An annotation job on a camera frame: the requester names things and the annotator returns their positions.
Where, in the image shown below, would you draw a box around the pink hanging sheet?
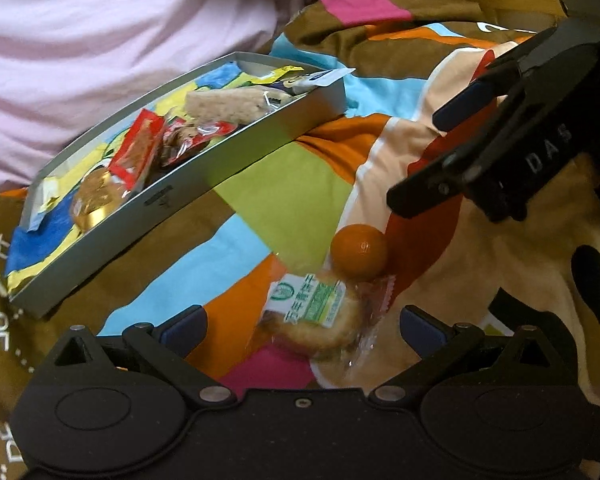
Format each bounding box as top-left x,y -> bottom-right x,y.
0,0 -> 311,192

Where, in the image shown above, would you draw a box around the grey tray with drawing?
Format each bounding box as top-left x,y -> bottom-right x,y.
4,52 -> 346,318

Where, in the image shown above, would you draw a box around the puffed rice bar packet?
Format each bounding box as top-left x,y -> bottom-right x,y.
184,86 -> 294,125

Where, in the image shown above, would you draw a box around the yellow green cracker packet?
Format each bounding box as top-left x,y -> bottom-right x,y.
248,65 -> 304,84

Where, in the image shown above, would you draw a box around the red packet braised eggs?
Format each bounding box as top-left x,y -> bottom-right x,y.
160,117 -> 237,168

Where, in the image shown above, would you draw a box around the brown PF patterned blanket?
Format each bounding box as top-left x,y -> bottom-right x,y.
0,186 -> 56,480

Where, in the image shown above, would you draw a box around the orange mandarin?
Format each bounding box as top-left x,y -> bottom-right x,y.
330,223 -> 388,281

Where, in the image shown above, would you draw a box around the red chicken foot snack packet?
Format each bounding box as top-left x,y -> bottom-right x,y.
108,108 -> 166,192

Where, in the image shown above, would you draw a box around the colourful cartoon bedspread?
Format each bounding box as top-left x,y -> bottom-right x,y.
19,0 -> 600,404

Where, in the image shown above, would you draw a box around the gold snack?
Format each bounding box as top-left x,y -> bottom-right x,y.
69,167 -> 125,233

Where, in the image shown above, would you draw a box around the green label biscuit packet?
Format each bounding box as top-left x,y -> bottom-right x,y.
254,270 -> 396,368

